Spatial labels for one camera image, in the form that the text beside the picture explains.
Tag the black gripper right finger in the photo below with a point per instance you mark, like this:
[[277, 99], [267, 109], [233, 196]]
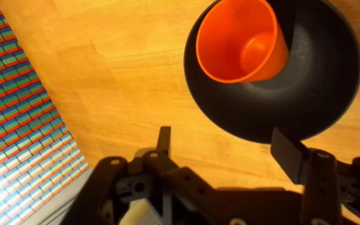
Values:
[[308, 166]]

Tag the orange plastic cup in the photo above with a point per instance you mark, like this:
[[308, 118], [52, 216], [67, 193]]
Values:
[[240, 39]]

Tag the multicoloured striped carpet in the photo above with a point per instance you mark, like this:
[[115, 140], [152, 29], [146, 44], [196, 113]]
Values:
[[15, 138]]

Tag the black bowl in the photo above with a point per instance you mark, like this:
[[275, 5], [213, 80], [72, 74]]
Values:
[[312, 88]]

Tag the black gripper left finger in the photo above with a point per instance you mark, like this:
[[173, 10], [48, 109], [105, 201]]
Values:
[[162, 166]]

